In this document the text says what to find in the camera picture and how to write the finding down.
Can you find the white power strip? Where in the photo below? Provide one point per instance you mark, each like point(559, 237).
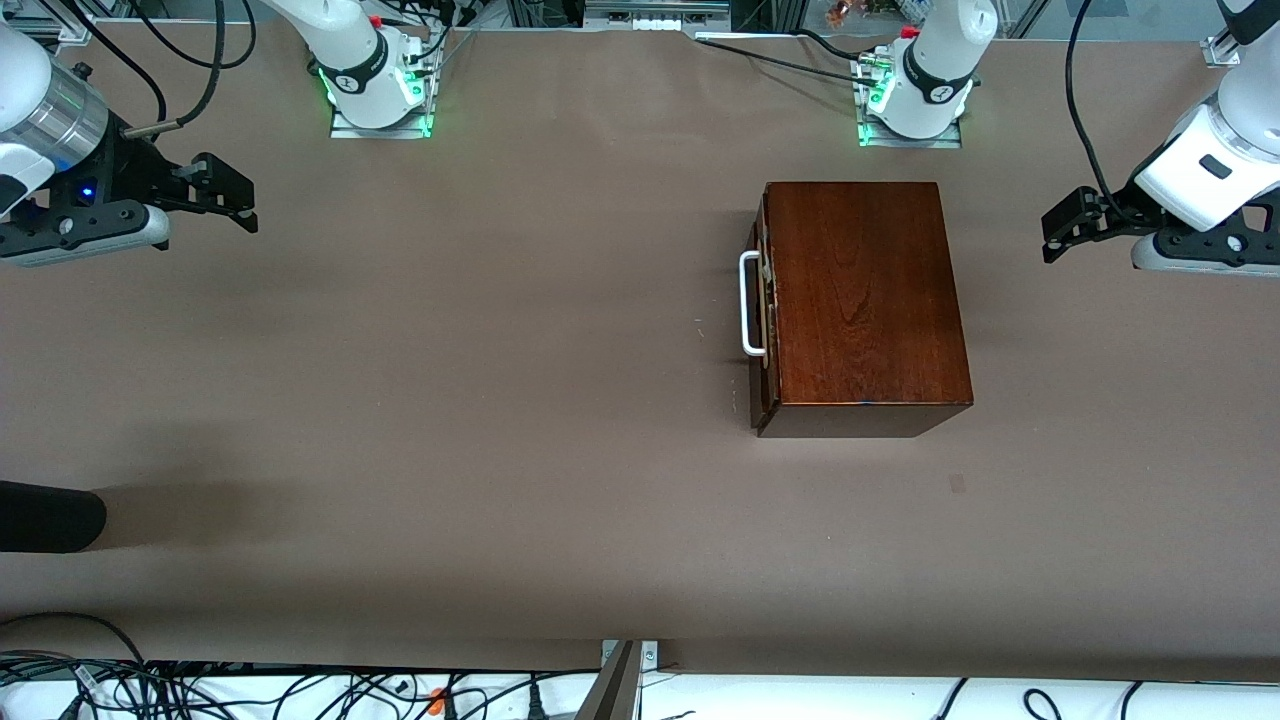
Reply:
point(655, 20)

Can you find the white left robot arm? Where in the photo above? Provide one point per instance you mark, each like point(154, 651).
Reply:
point(940, 60)

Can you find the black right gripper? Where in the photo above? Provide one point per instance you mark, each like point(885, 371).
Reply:
point(128, 170)

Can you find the black rounded object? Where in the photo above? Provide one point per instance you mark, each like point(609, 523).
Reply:
point(50, 515)

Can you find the dark brown wooden cabinet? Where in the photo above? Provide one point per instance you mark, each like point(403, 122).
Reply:
point(860, 300)

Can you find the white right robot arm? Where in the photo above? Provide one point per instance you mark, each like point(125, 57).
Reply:
point(360, 60)

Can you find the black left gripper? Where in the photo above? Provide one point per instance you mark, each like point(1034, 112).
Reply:
point(1118, 214)

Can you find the orange plug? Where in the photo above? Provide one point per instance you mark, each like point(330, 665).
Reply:
point(437, 700)

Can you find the grey metal bracket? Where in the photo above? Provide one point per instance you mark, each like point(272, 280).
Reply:
point(615, 690)

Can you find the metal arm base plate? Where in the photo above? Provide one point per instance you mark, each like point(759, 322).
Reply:
point(380, 132)
point(910, 143)

